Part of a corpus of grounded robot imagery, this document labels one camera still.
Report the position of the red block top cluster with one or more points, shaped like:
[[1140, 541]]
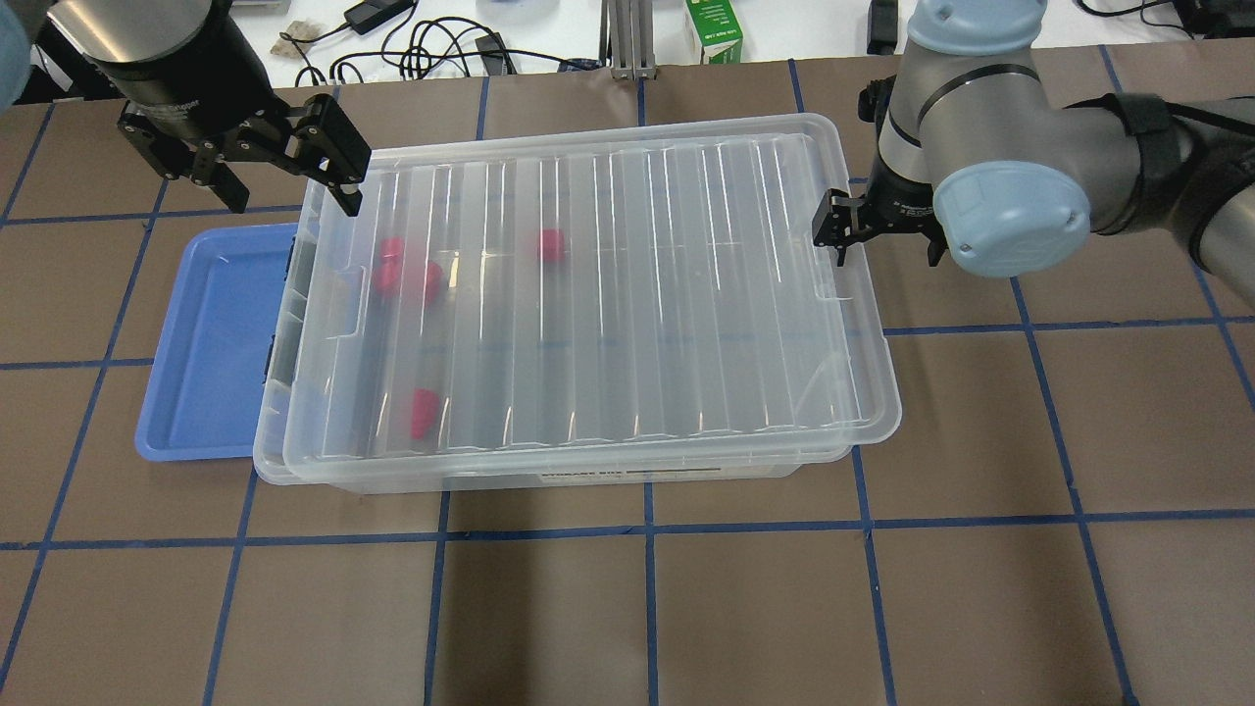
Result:
[[392, 249]]

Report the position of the black power adapter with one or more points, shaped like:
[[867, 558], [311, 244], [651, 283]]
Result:
[[366, 16]]

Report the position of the green milk carton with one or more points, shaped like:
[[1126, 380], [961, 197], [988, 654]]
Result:
[[714, 31]]

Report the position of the red block middle cluster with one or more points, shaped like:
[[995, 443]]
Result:
[[387, 278]]

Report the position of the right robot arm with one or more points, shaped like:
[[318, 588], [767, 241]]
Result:
[[970, 155]]

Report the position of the red block far corner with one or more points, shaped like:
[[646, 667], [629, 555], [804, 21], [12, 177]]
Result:
[[551, 245]]

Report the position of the clear plastic storage box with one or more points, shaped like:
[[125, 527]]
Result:
[[549, 431]]

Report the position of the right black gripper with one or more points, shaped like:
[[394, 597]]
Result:
[[900, 210]]

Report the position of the red block lone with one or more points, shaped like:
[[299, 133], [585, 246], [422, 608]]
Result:
[[425, 411]]

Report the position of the aluminium frame post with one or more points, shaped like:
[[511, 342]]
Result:
[[627, 39]]

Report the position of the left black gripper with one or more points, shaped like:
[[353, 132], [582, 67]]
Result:
[[181, 72]]

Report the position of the blue plastic tray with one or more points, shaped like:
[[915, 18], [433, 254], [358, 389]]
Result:
[[204, 395]]

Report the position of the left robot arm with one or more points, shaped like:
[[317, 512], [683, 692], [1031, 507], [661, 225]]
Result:
[[105, 33]]

